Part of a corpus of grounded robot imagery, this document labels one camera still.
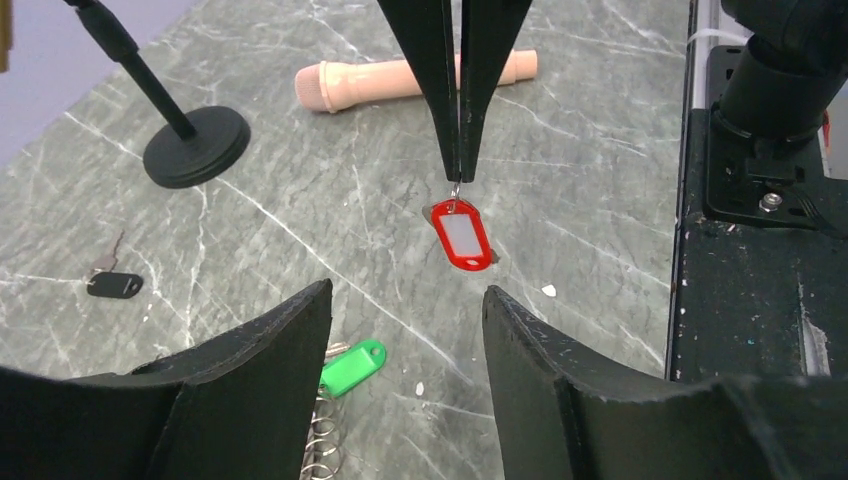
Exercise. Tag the black microphone stand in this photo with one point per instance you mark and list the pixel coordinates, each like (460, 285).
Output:
(193, 147)

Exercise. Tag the red tag key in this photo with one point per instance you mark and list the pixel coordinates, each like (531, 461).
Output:
(461, 232)

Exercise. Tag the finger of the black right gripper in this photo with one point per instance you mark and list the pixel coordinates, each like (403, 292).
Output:
(424, 32)
(489, 29)

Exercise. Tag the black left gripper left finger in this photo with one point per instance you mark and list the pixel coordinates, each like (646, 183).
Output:
(237, 406)

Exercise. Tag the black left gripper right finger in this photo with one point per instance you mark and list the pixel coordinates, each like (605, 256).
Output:
(565, 411)

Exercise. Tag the green tag key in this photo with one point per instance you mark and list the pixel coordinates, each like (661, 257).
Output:
(346, 366)

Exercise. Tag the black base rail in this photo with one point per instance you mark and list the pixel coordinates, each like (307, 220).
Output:
(759, 267)

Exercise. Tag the black tag key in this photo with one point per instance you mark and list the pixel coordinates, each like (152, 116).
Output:
(105, 282)

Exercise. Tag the gold microphone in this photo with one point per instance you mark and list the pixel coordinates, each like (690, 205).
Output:
(6, 33)

